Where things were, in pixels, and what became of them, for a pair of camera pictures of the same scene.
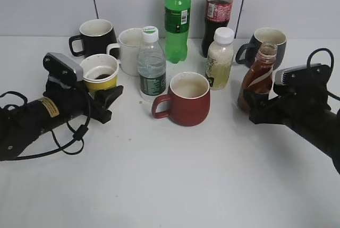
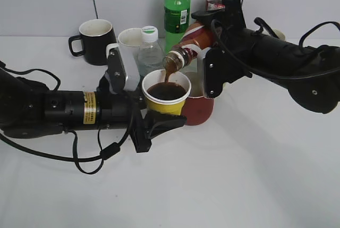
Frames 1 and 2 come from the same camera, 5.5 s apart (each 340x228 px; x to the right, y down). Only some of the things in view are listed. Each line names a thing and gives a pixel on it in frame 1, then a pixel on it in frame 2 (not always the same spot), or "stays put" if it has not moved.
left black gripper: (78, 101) -> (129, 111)
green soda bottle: (177, 17) stays put
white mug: (129, 45) stays put
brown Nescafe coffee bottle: (258, 76) -> (197, 37)
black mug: (96, 35) stays put
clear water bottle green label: (151, 65) stays put
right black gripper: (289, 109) -> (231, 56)
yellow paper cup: (100, 72) -> (168, 98)
